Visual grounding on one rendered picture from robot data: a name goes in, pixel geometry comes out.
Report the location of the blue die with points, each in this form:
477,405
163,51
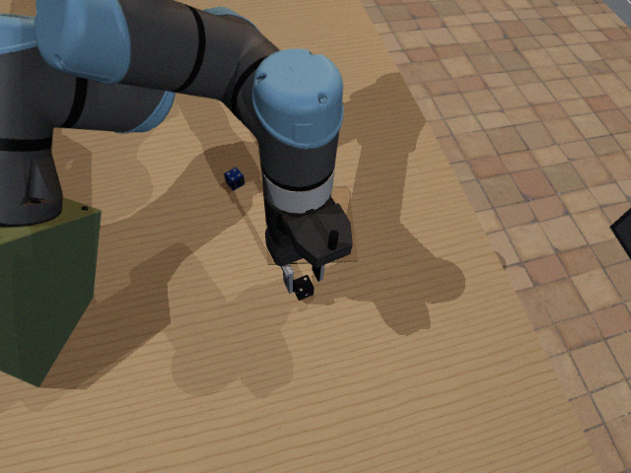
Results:
234,178

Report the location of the tan cork mat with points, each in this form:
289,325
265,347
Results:
341,196

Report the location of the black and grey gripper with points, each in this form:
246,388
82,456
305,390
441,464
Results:
307,225

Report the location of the black die with white pips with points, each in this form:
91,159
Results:
303,287

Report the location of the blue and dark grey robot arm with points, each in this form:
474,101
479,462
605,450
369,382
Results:
291,101

